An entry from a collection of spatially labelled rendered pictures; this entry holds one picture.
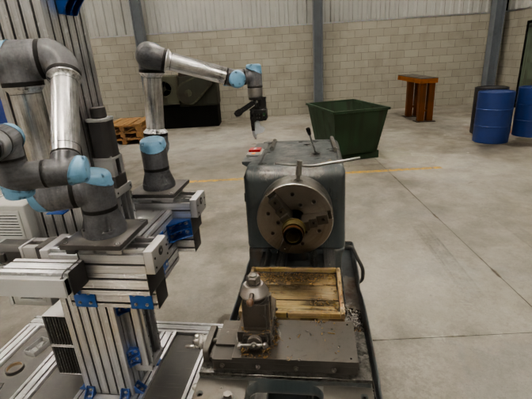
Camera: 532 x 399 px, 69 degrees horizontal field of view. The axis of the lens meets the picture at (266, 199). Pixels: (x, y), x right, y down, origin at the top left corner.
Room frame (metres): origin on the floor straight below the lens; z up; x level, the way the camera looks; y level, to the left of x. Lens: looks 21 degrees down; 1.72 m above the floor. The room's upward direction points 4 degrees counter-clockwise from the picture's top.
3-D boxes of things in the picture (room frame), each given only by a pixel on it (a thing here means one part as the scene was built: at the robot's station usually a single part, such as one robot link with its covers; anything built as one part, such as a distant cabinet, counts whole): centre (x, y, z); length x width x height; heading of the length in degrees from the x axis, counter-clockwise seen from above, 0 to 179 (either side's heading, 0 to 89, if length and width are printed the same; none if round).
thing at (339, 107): (6.59, -1.42, 0.43); 1.34 x 0.94 x 0.85; 11
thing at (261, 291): (0.89, 0.05, 1.13); 0.08 x 0.08 x 0.03
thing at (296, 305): (1.23, -0.08, 0.89); 0.36 x 0.30 x 0.04; 82
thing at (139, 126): (9.21, 3.11, 0.22); 1.25 x 0.86 x 0.44; 2
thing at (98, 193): (1.27, 0.59, 1.33); 0.13 x 0.12 x 0.14; 102
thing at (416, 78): (9.88, -3.90, 0.50); 1.61 x 0.44 x 1.00; 179
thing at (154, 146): (1.77, 0.51, 1.33); 0.13 x 0.12 x 0.14; 9
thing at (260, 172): (1.90, -0.16, 1.06); 0.59 x 0.48 x 0.39; 172
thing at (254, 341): (0.92, 0.04, 0.99); 0.20 x 0.10 x 0.05; 172
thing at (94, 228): (1.27, 0.58, 1.21); 0.15 x 0.15 x 0.10
